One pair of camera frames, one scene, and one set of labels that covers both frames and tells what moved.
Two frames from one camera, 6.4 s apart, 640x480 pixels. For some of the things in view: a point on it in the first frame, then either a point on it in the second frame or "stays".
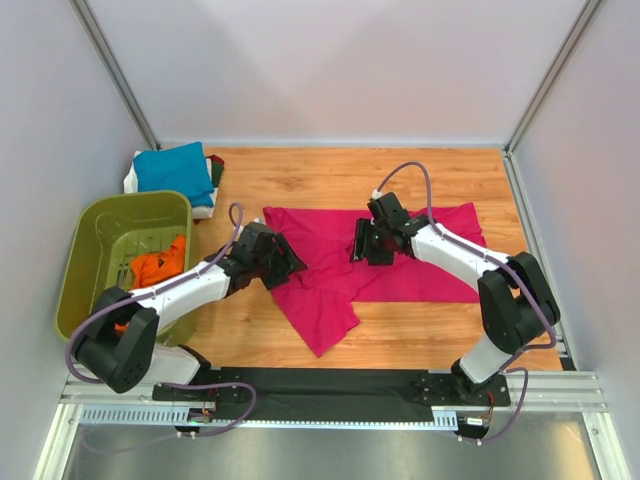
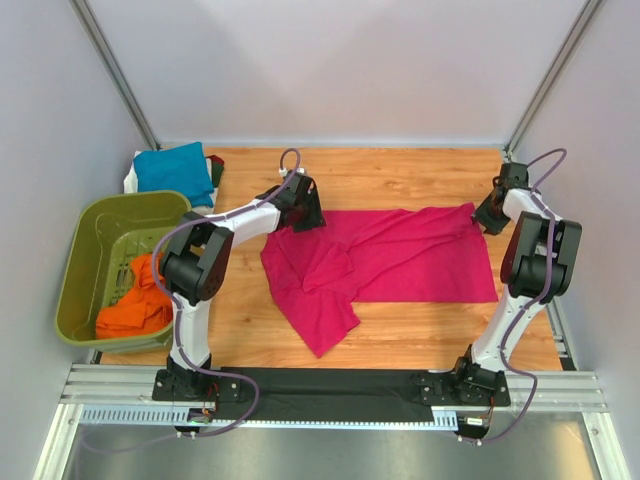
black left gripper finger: x=287 y=256 to x=309 y=213
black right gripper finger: x=363 y=239 to x=485 y=211
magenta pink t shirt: x=320 y=301 stays
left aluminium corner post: x=86 y=17 stays
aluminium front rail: x=548 y=392 stays
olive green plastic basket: x=124 y=239 stays
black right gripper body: x=382 y=253 to x=496 y=214
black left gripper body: x=268 y=268 to x=298 y=205
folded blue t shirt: x=181 y=169 stays
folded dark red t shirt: x=215 y=158 stays
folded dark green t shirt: x=217 y=170 stays
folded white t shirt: x=198 y=212 stays
